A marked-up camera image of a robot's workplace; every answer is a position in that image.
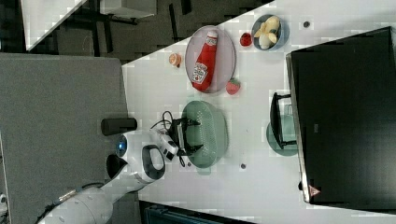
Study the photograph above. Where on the lower black round base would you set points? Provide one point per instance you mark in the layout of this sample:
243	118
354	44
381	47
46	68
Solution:
114	164

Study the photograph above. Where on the blue metal frame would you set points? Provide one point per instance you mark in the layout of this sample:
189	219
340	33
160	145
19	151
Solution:
155	213

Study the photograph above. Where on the blue bowl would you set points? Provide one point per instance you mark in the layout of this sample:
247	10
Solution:
282	34

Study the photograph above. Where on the mint green plastic strainer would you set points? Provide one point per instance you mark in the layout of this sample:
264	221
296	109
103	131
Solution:
211	133

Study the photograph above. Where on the orange slice toy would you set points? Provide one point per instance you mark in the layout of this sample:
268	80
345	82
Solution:
175	59

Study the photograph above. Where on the large red strawberry toy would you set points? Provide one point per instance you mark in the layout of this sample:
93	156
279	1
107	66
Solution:
233	86

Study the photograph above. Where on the black silver toaster oven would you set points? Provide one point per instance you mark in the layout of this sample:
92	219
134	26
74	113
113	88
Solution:
343	106

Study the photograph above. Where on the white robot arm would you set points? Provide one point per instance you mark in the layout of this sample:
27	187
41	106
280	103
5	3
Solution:
142	157

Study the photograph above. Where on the peeled banana toy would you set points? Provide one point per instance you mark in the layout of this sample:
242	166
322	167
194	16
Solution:
267	33

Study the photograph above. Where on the small red strawberry toy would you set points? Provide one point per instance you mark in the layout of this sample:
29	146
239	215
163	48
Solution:
245	40

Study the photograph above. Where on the mint green plastic cup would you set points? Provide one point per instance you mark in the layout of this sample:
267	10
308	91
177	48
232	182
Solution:
287	134

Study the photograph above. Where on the upper black round base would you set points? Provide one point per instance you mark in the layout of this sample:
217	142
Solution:
115	126

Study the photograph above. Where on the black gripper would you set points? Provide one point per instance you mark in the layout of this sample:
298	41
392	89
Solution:
177	134

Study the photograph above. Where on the grey round plate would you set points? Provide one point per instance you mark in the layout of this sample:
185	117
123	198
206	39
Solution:
225	57

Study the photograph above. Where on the white background table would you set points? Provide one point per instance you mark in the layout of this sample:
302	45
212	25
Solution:
41	17

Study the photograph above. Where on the red plush ketchup bottle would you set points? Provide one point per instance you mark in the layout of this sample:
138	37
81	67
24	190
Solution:
204	66

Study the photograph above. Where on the black round base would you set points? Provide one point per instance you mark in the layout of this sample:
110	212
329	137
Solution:
115	126
114	164

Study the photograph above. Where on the grey partition panel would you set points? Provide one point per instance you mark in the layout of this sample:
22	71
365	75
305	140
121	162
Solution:
51	113

